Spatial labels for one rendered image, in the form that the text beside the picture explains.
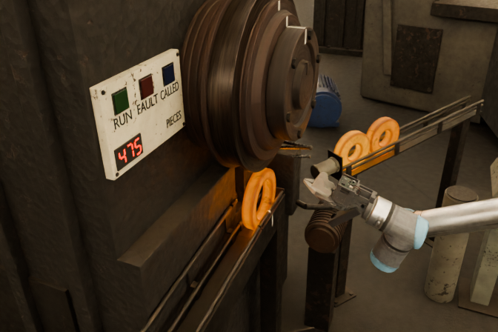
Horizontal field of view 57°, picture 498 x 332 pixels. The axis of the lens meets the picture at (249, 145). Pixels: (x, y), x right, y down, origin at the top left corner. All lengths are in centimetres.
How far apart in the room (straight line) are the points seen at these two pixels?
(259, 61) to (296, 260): 143
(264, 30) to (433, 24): 281
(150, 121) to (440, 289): 155
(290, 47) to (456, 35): 277
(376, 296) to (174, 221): 128
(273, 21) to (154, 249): 56
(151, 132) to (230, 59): 22
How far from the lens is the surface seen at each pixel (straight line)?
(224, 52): 98
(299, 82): 109
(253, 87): 100
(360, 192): 136
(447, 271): 209
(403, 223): 138
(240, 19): 101
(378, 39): 393
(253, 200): 126
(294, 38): 106
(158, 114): 97
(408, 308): 215
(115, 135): 86
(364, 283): 221
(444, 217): 150
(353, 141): 168
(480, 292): 221
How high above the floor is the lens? 150
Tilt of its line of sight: 27 degrees down
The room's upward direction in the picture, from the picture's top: 1 degrees counter-clockwise
